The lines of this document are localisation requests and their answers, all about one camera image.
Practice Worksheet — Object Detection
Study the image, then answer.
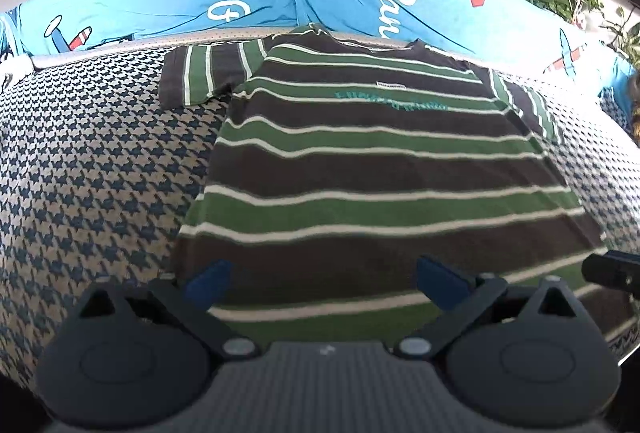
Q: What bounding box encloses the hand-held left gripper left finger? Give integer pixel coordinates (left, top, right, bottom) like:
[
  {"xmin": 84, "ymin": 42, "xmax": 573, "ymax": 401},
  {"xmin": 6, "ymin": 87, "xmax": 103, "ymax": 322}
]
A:
[{"xmin": 76, "ymin": 258, "xmax": 262, "ymax": 360}]

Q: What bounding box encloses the green brown striped t-shirt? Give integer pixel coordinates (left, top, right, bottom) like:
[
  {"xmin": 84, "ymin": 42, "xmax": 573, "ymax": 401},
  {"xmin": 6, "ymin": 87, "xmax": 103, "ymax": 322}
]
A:
[{"xmin": 159, "ymin": 25, "xmax": 640, "ymax": 360}]

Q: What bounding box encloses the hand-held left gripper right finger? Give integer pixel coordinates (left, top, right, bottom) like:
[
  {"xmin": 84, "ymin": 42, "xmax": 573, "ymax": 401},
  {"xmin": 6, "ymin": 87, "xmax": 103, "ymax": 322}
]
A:
[{"xmin": 394, "ymin": 255, "xmax": 582, "ymax": 360}]

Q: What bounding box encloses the houndstooth sofa seat cover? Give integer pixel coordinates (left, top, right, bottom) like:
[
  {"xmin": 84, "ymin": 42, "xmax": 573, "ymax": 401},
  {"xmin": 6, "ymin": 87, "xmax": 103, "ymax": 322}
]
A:
[{"xmin": 0, "ymin": 33, "xmax": 640, "ymax": 394}]

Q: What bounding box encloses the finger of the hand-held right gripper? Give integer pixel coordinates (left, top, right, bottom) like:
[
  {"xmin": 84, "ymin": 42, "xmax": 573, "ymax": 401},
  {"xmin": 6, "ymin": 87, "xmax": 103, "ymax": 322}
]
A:
[{"xmin": 581, "ymin": 250, "xmax": 640, "ymax": 299}]

